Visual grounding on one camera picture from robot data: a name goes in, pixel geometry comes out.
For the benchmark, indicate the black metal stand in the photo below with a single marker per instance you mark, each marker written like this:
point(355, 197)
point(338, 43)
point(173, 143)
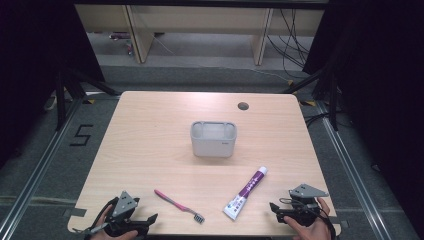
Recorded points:
point(333, 100)
point(61, 100)

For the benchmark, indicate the person's right hand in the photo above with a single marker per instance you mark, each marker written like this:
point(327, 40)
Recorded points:
point(311, 230)

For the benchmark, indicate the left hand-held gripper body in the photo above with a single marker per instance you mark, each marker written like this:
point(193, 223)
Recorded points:
point(124, 204)

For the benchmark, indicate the white purple toothpaste tube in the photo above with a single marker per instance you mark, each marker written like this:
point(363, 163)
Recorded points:
point(245, 194)

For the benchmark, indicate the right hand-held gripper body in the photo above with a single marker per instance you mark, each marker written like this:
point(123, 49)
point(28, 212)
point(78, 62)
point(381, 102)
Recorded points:
point(305, 203)

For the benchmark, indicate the black curtain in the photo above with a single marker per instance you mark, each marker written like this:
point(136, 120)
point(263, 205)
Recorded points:
point(383, 83)
point(33, 66)

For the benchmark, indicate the small colourful clutter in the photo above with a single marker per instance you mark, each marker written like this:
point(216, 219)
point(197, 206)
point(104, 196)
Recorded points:
point(124, 40)

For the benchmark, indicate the grey plastic holder box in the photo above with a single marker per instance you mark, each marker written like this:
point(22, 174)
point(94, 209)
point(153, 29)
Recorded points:
point(213, 140)

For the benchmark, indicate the aluminium floor rail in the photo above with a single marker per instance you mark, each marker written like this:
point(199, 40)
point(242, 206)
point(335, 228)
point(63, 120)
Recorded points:
point(353, 166)
point(36, 173)

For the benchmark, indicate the beige wooden shelf unit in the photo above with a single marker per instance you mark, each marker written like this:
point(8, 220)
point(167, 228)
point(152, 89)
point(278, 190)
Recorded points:
point(200, 23)

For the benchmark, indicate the person's left hand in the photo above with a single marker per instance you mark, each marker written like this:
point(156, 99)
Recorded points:
point(100, 230)

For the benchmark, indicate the pink toothbrush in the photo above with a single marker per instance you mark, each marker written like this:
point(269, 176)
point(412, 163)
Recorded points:
point(178, 205)

